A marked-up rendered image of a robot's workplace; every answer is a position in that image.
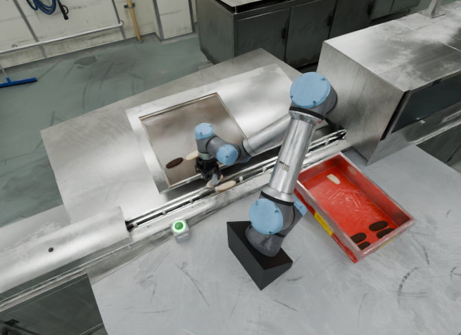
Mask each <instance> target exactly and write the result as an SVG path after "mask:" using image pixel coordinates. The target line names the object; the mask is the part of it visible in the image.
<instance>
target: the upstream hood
mask: <svg viewBox="0 0 461 335"><path fill-rule="evenodd" d="M123 215H124V213H123V212H122V210H121V207H120V206H117V207H114V208H112V209H109V210H107V211H104V212H102V213H99V214H97V215H95V216H92V217H90V218H87V219H85V220H82V221H79V222H77V223H75V224H72V225H69V226H67V227H65V228H62V229H59V230H57V231H54V232H52V233H49V234H47V235H44V236H42V237H40V238H37V239H35V240H32V241H30V242H27V243H24V244H22V245H20V246H17V247H15V248H13V249H10V250H8V251H5V252H2V253H0V301H2V300H4V299H7V298H8V297H11V296H13V295H15V294H17V293H20V292H22V291H24V290H27V289H28V288H31V287H33V286H35V285H38V284H40V283H42V282H44V281H47V280H48V279H51V278H53V277H56V276H58V275H60V274H63V273H65V272H67V271H69V270H71V269H74V268H76V267H78V266H81V265H83V264H85V263H87V262H89V261H92V260H94V259H96V258H98V257H101V256H103V255H105V254H107V253H110V252H112V251H114V250H117V249H119V248H121V247H123V246H125V245H127V244H130V243H132V242H131V239H130V235H129V232H128V230H127V227H126V223H125V218H124V216H123Z"/></svg>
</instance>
